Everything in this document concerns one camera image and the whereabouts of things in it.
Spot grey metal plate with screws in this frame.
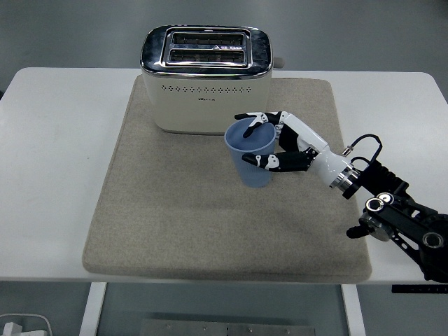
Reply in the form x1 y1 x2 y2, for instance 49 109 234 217
139 318 318 336

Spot black table control panel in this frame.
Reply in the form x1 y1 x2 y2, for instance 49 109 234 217
391 284 448 294

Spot white plastic bin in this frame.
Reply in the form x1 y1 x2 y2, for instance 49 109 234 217
0 313 53 336

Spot white table leg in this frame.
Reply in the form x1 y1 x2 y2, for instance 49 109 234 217
77 281 108 336
341 283 367 336

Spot beige felt mat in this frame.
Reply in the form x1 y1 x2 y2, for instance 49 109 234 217
81 75 373 284

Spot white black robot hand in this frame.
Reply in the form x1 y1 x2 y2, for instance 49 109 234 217
233 110 350 187

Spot blue plastic cup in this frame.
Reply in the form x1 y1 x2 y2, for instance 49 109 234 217
223 117 277 189

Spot white chrome-topped toaster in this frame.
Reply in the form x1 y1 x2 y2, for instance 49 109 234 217
139 24 286 137

